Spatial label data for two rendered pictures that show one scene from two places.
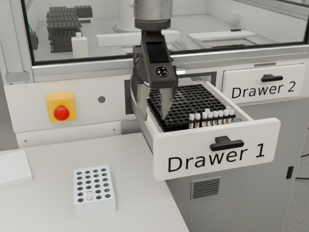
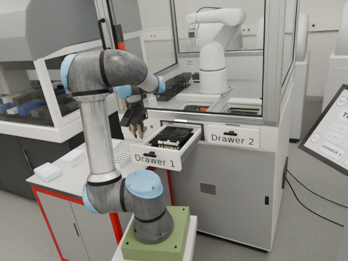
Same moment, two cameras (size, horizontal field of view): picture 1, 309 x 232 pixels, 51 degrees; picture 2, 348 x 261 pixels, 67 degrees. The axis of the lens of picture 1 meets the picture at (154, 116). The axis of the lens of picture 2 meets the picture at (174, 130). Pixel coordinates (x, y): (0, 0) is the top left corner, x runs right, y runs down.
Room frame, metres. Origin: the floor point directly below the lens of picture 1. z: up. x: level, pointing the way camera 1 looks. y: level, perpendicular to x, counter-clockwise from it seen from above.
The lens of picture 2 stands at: (-0.16, -1.05, 1.54)
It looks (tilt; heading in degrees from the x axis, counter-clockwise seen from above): 24 degrees down; 45
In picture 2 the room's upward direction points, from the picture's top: 7 degrees counter-clockwise
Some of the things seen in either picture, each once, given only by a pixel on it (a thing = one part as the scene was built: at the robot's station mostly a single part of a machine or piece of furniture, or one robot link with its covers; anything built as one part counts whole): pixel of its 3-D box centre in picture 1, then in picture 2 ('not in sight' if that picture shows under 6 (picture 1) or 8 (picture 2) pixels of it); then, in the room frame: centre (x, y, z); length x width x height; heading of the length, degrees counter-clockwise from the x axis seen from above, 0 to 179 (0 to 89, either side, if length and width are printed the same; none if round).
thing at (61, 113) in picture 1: (61, 112); not in sight; (0.77, 0.25, 0.88); 0.04 x 0.03 x 0.04; 105
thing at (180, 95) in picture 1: (185, 112); (172, 140); (0.79, -0.09, 0.87); 0.22 x 0.18 x 0.06; 15
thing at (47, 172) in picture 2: not in sight; (47, 171); (0.25, 0.41, 0.78); 0.15 x 0.10 x 0.04; 91
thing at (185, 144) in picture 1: (217, 148); (154, 157); (0.60, -0.14, 0.87); 0.29 x 0.02 x 0.11; 105
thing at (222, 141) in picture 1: (224, 142); (150, 154); (0.57, -0.15, 0.91); 0.07 x 0.04 x 0.01; 105
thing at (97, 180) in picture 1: (93, 189); (120, 160); (0.58, 0.14, 0.78); 0.12 x 0.08 x 0.04; 13
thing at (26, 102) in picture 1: (146, 51); (213, 104); (1.39, 0.03, 0.87); 1.02 x 0.95 x 0.14; 105
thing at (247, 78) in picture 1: (263, 84); (232, 136); (0.99, -0.36, 0.87); 0.29 x 0.02 x 0.11; 105
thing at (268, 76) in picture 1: (269, 77); (230, 132); (0.97, -0.37, 0.91); 0.07 x 0.04 x 0.01; 105
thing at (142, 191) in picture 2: not in sight; (143, 192); (0.28, -0.44, 0.99); 0.13 x 0.12 x 0.14; 127
